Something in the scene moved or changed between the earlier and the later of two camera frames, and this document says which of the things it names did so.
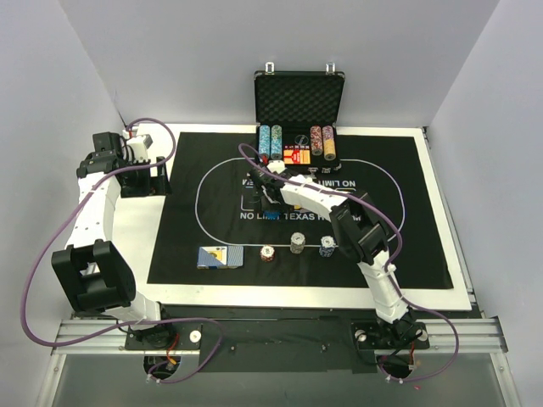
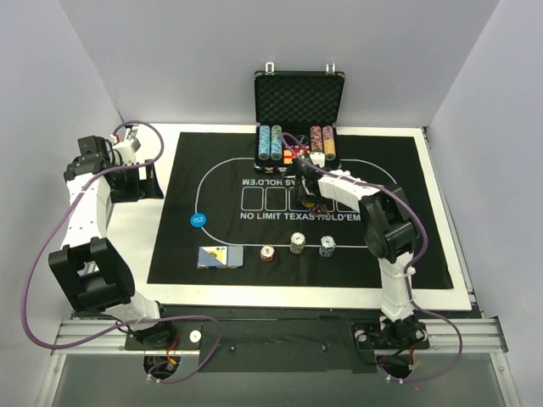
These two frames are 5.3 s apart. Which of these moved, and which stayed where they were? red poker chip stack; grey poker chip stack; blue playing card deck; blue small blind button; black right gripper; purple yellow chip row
Moved: blue small blind button; black right gripper
Stayed: red poker chip stack; grey poker chip stack; purple yellow chip row; blue playing card deck
